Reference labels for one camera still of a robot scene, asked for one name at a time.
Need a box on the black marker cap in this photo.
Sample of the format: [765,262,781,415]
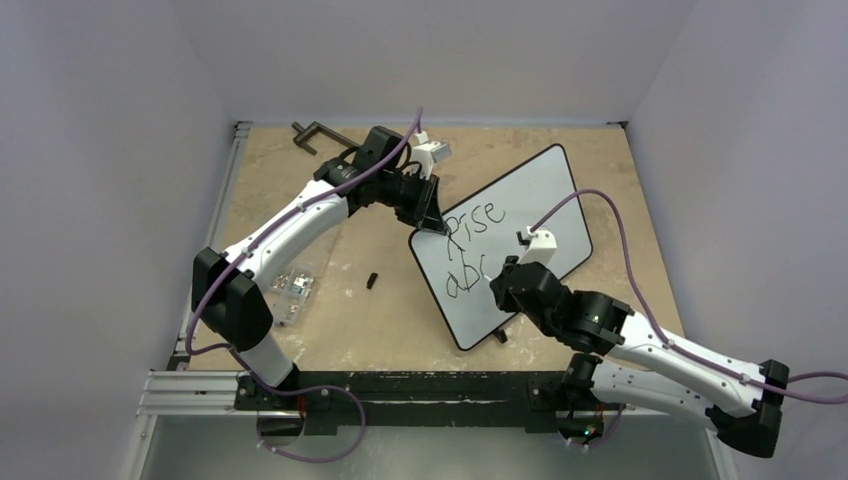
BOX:
[366,272,379,290]

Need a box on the dark metal clamp handle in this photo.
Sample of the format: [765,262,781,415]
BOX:
[291,121,362,157]

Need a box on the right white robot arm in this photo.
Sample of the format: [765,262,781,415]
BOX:
[490,256,789,458]

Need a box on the purple cable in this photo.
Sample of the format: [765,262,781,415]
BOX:
[528,189,848,405]
[184,107,425,463]

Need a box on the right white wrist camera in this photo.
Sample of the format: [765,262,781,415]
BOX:
[517,226,557,266]

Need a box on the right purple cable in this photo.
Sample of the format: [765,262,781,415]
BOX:
[528,189,848,405]

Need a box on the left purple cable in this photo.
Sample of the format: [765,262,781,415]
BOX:
[184,107,425,463]

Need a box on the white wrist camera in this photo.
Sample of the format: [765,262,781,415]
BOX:
[517,226,557,266]
[410,131,452,179]

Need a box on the clear plastic screw box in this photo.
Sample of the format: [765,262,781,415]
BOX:
[266,256,328,327]

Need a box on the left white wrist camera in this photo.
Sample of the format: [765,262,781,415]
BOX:
[410,131,452,179]

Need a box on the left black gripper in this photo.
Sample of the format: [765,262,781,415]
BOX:
[377,169,446,234]

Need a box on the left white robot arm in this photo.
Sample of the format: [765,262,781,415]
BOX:
[188,124,451,409]

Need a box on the aluminium rail frame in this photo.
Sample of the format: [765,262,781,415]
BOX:
[137,121,253,417]

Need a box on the white whiteboard black frame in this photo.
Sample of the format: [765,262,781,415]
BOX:
[408,144,594,351]

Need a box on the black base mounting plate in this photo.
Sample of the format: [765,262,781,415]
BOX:
[234,371,620,438]

